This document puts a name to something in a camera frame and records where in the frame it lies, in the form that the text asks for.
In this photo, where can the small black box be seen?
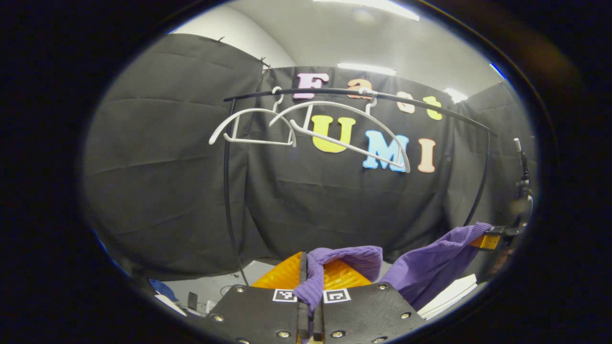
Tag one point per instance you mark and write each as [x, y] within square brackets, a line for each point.
[192, 301]

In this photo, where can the blue object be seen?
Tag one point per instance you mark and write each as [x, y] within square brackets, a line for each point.
[163, 289]

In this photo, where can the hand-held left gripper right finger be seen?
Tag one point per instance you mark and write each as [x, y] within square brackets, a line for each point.
[363, 315]

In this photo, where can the large ceiling light panel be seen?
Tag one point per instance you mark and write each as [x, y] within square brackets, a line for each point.
[368, 7]

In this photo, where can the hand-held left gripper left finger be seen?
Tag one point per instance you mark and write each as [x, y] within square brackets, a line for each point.
[260, 315]

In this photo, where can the black backdrop cloth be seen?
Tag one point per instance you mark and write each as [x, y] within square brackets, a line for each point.
[167, 191]

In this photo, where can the white plastic hanger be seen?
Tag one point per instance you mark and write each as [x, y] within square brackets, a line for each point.
[248, 111]
[334, 103]

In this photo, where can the small ceiling light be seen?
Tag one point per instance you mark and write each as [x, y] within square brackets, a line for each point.
[455, 94]

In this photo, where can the black metal clothes rack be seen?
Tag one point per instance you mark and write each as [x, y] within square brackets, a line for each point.
[227, 191]

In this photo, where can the purple ribbed shirt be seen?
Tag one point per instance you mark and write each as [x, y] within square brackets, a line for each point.
[430, 267]

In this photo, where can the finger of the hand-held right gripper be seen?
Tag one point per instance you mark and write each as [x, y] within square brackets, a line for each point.
[487, 240]

